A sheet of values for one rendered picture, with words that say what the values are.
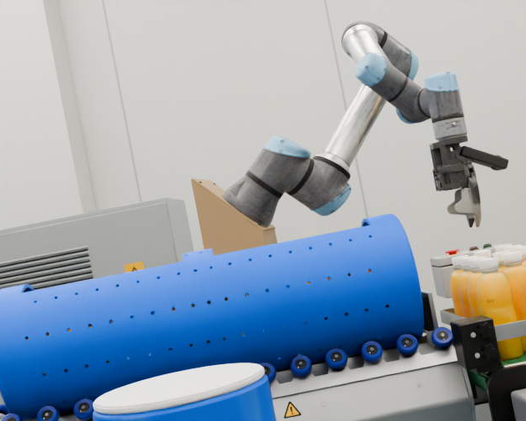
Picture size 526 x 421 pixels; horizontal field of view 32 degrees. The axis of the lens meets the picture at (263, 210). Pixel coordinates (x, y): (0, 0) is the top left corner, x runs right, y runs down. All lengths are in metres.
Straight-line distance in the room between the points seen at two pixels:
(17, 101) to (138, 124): 0.63
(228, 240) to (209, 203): 0.11
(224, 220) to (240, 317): 0.59
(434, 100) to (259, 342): 0.71
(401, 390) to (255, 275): 0.38
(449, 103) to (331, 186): 0.47
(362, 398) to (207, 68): 3.19
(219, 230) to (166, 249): 1.16
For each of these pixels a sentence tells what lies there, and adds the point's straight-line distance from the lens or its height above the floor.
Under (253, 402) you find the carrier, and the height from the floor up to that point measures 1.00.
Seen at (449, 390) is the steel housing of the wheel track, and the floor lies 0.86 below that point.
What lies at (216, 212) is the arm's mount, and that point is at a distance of 2.39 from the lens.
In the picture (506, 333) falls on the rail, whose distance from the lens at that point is 1.87.
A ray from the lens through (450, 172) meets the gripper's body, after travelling 2.14.
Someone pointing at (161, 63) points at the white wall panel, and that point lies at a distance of 4.90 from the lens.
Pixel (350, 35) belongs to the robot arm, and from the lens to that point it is 2.50.
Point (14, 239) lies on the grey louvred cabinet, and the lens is 3.69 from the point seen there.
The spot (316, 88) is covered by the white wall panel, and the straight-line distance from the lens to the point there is 4.81.
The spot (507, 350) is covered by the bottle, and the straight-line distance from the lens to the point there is 1.92.
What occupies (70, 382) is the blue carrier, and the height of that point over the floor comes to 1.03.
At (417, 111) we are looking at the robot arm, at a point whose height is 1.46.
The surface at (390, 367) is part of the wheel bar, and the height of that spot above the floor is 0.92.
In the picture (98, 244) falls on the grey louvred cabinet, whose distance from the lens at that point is 3.59.
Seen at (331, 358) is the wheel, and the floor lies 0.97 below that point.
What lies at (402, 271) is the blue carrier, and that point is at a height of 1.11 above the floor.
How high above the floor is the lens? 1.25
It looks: 1 degrees up
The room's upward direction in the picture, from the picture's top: 11 degrees counter-clockwise
